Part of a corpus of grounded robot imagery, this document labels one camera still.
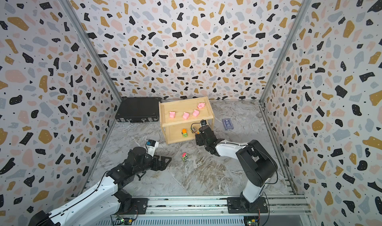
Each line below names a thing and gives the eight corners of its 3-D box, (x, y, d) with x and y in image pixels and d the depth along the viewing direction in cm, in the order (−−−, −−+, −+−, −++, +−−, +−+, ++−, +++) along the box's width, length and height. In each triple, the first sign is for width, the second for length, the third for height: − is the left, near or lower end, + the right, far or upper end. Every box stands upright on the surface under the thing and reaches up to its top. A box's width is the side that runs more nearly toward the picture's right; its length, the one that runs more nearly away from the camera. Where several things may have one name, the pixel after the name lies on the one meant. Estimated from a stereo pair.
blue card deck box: (225, 130, 107) (225, 128, 105) (221, 120, 112) (221, 118, 111) (233, 129, 107) (234, 127, 106) (229, 119, 113) (230, 117, 112)
